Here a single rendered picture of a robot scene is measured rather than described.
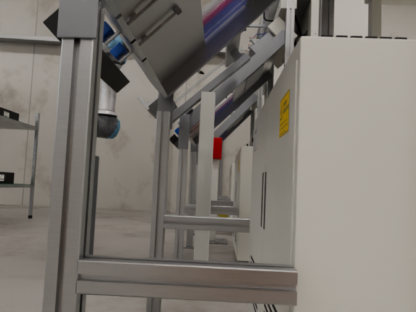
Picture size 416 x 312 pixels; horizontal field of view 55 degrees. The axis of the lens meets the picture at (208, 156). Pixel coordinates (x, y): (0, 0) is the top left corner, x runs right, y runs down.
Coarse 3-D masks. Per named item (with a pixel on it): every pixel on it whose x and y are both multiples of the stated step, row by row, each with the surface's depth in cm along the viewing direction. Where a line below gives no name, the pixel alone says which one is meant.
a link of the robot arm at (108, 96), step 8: (112, 56) 217; (120, 64) 220; (104, 88) 218; (104, 96) 218; (112, 96) 219; (104, 104) 218; (112, 104) 220; (104, 112) 217; (112, 112) 220; (104, 120) 217; (112, 120) 219; (104, 128) 216; (112, 128) 219; (104, 136) 219; (112, 136) 221
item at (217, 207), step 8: (304, 0) 204; (272, 8) 214; (304, 8) 213; (272, 16) 224; (264, 32) 248; (184, 120) 195; (184, 128) 195; (184, 136) 194; (184, 144) 194; (192, 144) 273; (248, 144) 229; (184, 208) 193; (192, 208) 192; (216, 208) 192; (224, 208) 191; (232, 208) 191; (192, 248) 262
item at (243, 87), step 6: (270, 60) 236; (264, 66) 239; (270, 66) 256; (258, 72) 215; (264, 72) 260; (252, 78) 215; (258, 78) 232; (240, 84) 228; (246, 84) 218; (252, 84) 233; (234, 90) 233; (240, 90) 247; (246, 90) 266; (234, 96) 247; (240, 96) 266
